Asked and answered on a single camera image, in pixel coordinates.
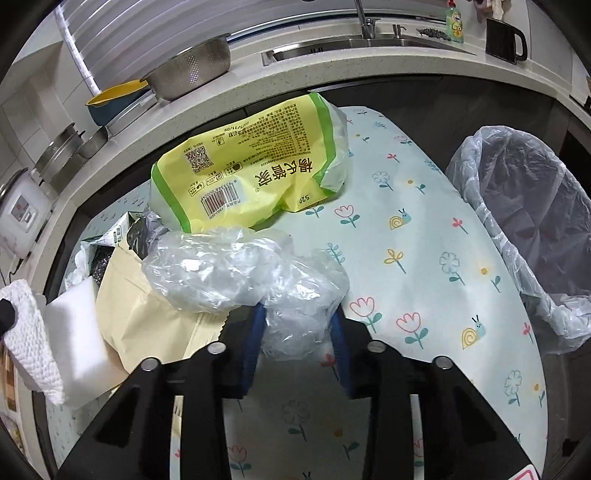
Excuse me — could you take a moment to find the white sponge block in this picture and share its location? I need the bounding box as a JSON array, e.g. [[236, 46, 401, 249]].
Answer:
[[44, 279, 127, 409]]

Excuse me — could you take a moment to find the white speckled kitchen counter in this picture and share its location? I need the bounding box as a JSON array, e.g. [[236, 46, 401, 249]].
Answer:
[[28, 32, 591, 278]]

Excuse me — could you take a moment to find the white paper towel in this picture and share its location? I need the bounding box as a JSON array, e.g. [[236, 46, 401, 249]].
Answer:
[[0, 279, 65, 406]]

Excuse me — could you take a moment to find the black crumpled plastic bag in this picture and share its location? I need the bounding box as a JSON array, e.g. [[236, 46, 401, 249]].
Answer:
[[126, 210, 171, 259]]

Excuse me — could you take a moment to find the floral tablecloth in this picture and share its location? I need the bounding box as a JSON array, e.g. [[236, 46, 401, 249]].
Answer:
[[46, 105, 550, 480]]

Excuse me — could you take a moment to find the chrome kitchen faucet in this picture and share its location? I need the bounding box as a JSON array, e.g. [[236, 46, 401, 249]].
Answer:
[[353, 0, 382, 40]]

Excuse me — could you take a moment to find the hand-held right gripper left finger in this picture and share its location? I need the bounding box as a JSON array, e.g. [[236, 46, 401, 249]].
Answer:
[[55, 302, 269, 480]]

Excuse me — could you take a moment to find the dark glittery packet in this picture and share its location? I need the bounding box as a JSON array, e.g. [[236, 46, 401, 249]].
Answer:
[[90, 244, 116, 289]]

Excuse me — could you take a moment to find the grey base cabinet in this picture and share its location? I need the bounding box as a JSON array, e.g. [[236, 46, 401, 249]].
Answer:
[[323, 80, 591, 158]]

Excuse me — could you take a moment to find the white rice cooker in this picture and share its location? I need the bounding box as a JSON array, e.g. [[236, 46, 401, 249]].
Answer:
[[0, 168, 51, 259]]

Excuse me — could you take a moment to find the green dish soap bottle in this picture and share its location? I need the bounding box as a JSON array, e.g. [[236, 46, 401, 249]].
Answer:
[[444, 0, 466, 44]]

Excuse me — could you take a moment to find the white crumpled plastic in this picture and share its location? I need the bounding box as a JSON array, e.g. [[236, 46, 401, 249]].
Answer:
[[65, 240, 100, 296]]

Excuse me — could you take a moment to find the yellow blue bowl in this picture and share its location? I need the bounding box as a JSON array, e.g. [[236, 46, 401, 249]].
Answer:
[[84, 79, 151, 127]]

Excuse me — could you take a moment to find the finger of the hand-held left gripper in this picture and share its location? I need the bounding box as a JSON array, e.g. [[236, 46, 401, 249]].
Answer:
[[0, 298, 17, 340]]

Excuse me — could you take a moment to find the stainless steel sink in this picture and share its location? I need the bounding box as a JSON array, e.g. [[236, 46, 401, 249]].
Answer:
[[261, 34, 478, 68]]

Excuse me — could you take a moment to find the steel pot with lid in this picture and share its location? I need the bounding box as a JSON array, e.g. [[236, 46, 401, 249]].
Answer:
[[34, 122, 86, 183]]

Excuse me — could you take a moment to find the metal colander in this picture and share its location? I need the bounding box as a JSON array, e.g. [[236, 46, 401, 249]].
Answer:
[[141, 34, 232, 102]]

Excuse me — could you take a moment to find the white window blind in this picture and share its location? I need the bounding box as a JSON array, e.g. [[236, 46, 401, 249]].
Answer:
[[53, 0, 361, 93]]

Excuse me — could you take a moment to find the small steel bowl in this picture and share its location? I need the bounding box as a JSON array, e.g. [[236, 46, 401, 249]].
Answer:
[[76, 126, 110, 160]]

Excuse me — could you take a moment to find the black electric kettle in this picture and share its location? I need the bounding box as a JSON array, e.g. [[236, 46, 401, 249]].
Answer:
[[485, 17, 528, 65]]

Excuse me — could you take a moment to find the green white milk carton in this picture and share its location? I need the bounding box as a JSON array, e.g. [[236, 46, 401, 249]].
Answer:
[[81, 213, 134, 252]]

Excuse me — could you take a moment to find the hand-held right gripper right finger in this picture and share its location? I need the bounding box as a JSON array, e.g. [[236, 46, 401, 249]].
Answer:
[[329, 305, 541, 480]]

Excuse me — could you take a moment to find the clear plastic bag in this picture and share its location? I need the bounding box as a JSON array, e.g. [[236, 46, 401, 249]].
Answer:
[[141, 226, 352, 363]]

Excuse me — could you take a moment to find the beige paper bag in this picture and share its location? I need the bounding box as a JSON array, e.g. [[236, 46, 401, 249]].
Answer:
[[95, 242, 232, 374]]

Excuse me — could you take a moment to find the yellow green plastic package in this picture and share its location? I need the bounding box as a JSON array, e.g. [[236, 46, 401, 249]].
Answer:
[[150, 91, 350, 234]]

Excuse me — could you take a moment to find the trash bin with clear liner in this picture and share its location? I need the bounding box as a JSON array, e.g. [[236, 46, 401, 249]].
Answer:
[[445, 124, 591, 356]]

